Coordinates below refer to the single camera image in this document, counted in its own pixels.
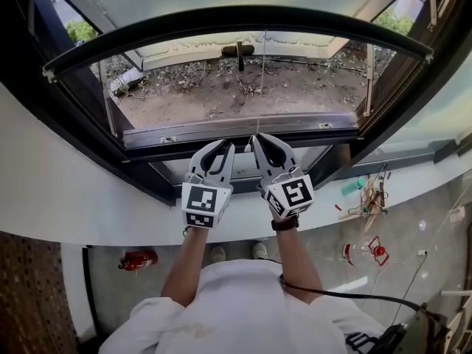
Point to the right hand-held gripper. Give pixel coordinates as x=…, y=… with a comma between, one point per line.
x=291, y=194

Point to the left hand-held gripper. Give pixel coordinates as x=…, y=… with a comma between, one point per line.
x=203, y=201

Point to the person's right forearm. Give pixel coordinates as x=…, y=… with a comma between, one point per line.
x=298, y=264

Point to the person's left forearm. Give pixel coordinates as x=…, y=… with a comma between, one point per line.
x=184, y=267

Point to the black wristwatch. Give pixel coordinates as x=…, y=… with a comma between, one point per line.
x=285, y=223

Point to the teal cylindrical bottle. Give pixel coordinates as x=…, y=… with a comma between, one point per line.
x=352, y=186

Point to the person's left white shoe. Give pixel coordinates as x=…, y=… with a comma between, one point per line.
x=217, y=253

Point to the person's white shoe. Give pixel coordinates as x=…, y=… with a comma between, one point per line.
x=217, y=253
x=260, y=250

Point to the person's right white shoe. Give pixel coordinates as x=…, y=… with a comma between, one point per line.
x=260, y=250

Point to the red fire extinguisher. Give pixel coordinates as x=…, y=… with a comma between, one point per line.
x=142, y=258

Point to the white debris piece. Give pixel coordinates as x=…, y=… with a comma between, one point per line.
x=127, y=81

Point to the clear plastic jug red cap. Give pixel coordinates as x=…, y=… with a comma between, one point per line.
x=380, y=251

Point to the person's white shirt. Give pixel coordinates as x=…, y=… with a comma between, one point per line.
x=239, y=308

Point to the black floor strip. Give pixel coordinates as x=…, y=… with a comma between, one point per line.
x=88, y=290

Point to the grey equipment box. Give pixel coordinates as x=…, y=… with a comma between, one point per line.
x=424, y=330

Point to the white chair frame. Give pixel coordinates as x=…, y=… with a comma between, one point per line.
x=451, y=293

